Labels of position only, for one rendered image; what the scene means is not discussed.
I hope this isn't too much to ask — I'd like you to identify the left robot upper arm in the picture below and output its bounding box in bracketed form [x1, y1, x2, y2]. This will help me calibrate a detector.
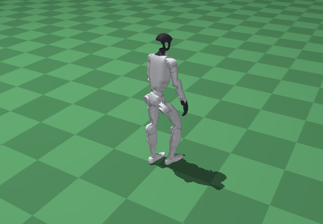
[147, 54, 152, 78]

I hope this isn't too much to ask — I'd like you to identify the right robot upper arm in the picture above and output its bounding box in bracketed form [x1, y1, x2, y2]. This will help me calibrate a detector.
[166, 58, 179, 87]

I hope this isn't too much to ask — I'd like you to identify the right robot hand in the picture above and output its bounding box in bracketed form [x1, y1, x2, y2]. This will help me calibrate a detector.
[181, 100, 188, 116]

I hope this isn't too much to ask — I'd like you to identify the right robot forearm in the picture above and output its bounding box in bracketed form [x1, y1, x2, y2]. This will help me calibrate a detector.
[175, 80, 187, 103]

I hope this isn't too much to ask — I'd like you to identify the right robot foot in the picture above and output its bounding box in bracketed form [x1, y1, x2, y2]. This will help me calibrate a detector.
[165, 153, 183, 165]

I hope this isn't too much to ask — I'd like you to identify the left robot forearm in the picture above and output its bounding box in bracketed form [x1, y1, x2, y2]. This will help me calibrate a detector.
[148, 78, 156, 91]

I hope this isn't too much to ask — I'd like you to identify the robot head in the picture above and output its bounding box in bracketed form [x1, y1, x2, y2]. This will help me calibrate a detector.
[155, 33, 172, 56]

